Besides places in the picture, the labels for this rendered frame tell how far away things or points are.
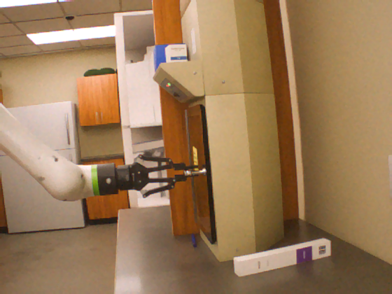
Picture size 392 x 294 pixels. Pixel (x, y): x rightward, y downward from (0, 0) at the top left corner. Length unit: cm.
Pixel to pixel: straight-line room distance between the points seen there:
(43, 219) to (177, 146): 488
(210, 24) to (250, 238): 62
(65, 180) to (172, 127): 56
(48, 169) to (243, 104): 56
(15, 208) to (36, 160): 523
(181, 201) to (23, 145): 67
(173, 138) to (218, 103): 39
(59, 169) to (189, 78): 42
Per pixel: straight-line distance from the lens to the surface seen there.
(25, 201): 631
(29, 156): 115
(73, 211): 621
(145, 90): 256
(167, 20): 160
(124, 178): 125
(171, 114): 155
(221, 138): 120
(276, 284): 106
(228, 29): 124
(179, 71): 119
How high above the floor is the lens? 134
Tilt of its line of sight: 3 degrees down
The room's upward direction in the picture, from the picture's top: 5 degrees counter-clockwise
